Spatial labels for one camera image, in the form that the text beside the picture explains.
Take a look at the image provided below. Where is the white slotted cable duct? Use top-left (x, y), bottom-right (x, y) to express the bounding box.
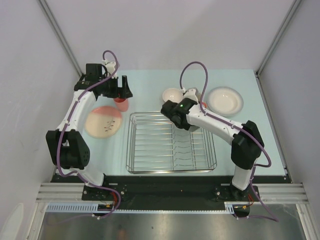
top-left (46, 203), bottom-right (234, 215)

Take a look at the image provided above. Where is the orange white bowl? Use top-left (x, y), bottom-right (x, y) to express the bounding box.
top-left (162, 88), bottom-right (185, 103)

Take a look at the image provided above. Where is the white grey-rimmed deep plate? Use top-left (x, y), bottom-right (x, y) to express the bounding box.
top-left (206, 86), bottom-right (244, 117)

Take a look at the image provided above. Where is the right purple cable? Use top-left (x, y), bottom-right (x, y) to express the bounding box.
top-left (179, 61), bottom-right (279, 223)

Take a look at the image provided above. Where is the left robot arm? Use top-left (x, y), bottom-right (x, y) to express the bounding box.
top-left (45, 60), bottom-right (133, 200)

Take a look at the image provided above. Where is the purple cable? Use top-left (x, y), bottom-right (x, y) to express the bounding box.
top-left (179, 61), bottom-right (279, 223)
top-left (47, 50), bottom-right (122, 225)

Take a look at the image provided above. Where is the metal wire dish rack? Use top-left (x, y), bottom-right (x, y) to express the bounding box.
top-left (126, 111), bottom-right (217, 174)

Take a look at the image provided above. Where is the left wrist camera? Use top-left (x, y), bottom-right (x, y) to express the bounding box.
top-left (102, 59), bottom-right (116, 77)

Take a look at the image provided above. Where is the aluminium front rail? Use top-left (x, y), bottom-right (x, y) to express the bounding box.
top-left (36, 183), bottom-right (309, 204)

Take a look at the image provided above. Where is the aluminium frame post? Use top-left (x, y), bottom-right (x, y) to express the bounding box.
top-left (36, 0), bottom-right (83, 76)
top-left (255, 0), bottom-right (304, 77)

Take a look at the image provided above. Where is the right aluminium frame post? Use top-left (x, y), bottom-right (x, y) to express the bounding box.
top-left (255, 0), bottom-right (304, 77)

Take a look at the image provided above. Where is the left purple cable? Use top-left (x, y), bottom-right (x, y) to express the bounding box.
top-left (47, 50), bottom-right (122, 225)

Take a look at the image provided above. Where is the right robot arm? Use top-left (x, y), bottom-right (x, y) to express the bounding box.
top-left (160, 88), bottom-right (264, 201)

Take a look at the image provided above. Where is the pink cream floral plate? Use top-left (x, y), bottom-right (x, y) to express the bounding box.
top-left (84, 105), bottom-right (123, 139)

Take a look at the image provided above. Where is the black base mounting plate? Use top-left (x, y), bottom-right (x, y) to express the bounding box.
top-left (51, 174), bottom-right (292, 211)

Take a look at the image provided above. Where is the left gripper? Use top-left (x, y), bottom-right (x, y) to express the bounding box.
top-left (98, 75), bottom-right (132, 99)

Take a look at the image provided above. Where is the left aluminium frame post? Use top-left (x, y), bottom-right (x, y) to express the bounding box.
top-left (36, 0), bottom-right (83, 76)

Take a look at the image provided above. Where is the pink plastic cup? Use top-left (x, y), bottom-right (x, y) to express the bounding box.
top-left (113, 98), bottom-right (129, 112)

